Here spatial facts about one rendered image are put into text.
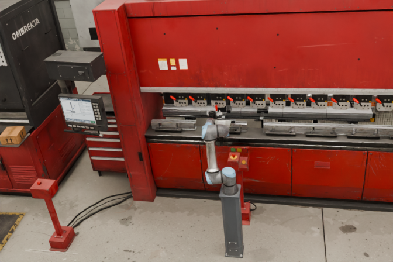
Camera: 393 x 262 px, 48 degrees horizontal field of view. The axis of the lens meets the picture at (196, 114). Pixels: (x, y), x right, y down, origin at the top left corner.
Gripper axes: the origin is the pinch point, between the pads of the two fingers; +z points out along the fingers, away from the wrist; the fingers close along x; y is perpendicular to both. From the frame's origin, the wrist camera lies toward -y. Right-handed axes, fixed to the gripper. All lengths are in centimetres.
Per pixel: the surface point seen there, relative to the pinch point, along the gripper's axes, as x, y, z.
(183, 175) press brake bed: 42, -83, 3
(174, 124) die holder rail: 49, -23, 13
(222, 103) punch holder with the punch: -6.1, 3.8, 11.8
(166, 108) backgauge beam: 64, -19, 40
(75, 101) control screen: 122, 36, -50
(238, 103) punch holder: -22.9, 4.3, 12.7
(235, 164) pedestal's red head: -22, -45, -26
